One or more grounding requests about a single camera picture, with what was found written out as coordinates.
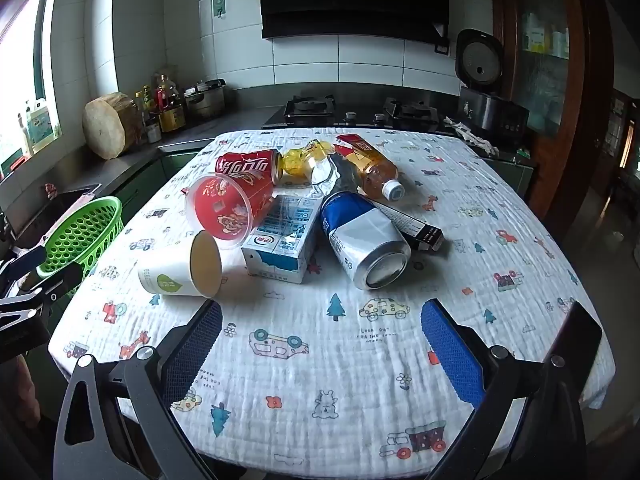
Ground blue white milk carton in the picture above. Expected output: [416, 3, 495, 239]
[241, 194, 323, 285]

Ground black gas stove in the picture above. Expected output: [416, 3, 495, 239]
[261, 95, 453, 133]

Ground window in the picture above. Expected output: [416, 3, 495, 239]
[0, 0, 63, 181]

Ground blue silver soda can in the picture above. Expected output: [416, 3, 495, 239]
[320, 191, 412, 291]

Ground person's left forearm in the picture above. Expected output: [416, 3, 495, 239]
[0, 355, 42, 428]

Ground round wooden chopping block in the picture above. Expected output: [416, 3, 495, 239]
[82, 92, 140, 161]

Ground white rag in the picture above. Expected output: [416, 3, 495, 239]
[442, 116, 501, 157]

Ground red printed plastic cup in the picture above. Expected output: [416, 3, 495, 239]
[185, 170, 276, 252]

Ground steel cooking pot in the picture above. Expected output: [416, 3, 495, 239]
[184, 79, 227, 121]

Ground pink cloth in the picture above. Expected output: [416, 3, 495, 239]
[45, 183, 101, 221]

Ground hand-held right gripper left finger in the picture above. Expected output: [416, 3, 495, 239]
[52, 299, 224, 480]

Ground black range hood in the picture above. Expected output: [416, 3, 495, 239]
[252, 0, 451, 43]

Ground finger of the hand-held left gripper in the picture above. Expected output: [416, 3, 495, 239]
[0, 247, 48, 287]
[22, 262, 85, 297]

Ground red soda can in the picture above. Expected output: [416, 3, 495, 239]
[216, 149, 285, 186]

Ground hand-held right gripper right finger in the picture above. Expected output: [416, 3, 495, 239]
[420, 298, 603, 480]

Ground black white cardboard box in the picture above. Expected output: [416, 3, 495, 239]
[370, 199, 444, 252]

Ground green plastic basket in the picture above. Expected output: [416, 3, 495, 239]
[36, 196, 124, 296]

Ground white printed tablecloth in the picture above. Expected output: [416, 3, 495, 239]
[48, 129, 617, 466]

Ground grey paper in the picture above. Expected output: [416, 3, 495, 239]
[307, 154, 368, 201]

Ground plastic tea bottle red label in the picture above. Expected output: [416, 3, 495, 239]
[334, 134, 406, 201]

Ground crushed yellow plastic bottle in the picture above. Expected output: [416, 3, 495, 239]
[280, 139, 335, 188]

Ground white paper cup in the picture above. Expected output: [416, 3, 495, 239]
[137, 230, 222, 300]

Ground black rice cooker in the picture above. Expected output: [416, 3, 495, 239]
[456, 28, 530, 141]

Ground kitchen sink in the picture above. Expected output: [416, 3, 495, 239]
[10, 185, 101, 243]

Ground wooden glass door cabinet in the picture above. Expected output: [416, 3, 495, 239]
[490, 0, 616, 221]

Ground green cap sauce bottle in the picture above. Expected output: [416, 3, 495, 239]
[134, 87, 153, 126]

